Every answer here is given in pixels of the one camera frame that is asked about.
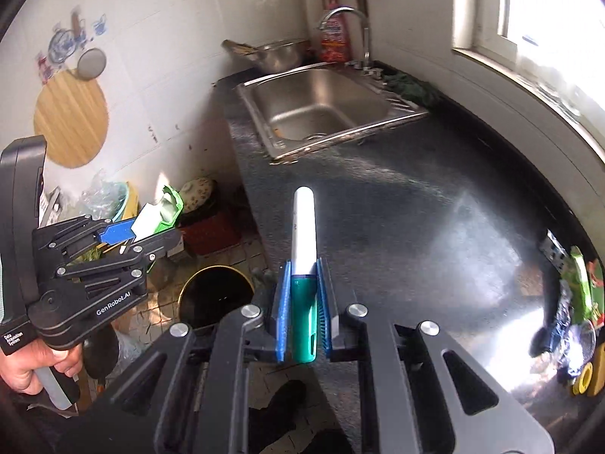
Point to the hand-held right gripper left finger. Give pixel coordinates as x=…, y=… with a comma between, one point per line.
x=283, y=314

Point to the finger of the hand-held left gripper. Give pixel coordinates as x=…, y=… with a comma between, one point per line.
x=156, y=243
x=118, y=232

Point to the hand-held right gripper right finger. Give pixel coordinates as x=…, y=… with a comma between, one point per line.
x=323, y=314

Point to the green and white tissue pack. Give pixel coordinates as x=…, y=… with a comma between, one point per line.
x=165, y=208

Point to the black round bin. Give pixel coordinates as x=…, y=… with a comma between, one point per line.
x=217, y=293

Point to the white and teal marker pen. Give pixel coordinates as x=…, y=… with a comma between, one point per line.
x=302, y=246

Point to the person's left hand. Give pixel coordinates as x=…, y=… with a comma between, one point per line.
x=28, y=369

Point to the green plastic basin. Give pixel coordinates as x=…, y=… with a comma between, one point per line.
x=128, y=198

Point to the clear plastic bag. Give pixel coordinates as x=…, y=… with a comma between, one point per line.
x=99, y=196

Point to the red plastic basket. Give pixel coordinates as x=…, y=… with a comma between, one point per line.
x=210, y=236

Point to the floral pot lid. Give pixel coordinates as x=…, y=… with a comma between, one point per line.
x=196, y=194

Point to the round wooden cutting board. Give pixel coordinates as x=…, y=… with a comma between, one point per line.
x=66, y=118

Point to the black ladle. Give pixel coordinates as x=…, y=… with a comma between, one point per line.
x=101, y=352

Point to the grey round lid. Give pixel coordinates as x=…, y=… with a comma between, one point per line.
x=90, y=64

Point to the stainless steel sink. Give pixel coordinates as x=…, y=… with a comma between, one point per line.
x=307, y=99

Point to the metal bowl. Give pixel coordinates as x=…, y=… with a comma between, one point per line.
x=279, y=54

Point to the crumpled blue white wrapper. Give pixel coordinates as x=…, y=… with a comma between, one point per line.
x=567, y=335

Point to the dark green cloth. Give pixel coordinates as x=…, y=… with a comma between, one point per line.
x=416, y=87

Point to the green cartoon snack bag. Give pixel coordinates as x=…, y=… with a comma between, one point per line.
x=583, y=283

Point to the red detergent bottle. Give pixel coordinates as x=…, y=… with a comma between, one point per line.
x=336, y=40

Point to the chrome faucet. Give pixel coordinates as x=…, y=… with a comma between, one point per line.
x=364, y=28

